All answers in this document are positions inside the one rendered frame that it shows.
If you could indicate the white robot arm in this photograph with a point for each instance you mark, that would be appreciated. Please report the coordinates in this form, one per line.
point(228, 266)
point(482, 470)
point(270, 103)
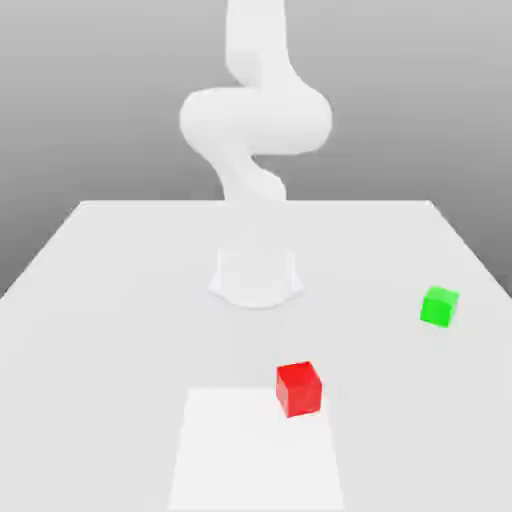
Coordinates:
point(256, 120)

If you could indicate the small red cube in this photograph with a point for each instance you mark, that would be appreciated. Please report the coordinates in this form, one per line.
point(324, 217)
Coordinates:
point(300, 390)

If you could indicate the small green cube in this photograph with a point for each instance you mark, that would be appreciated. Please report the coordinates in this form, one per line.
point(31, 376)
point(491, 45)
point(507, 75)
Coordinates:
point(438, 307)

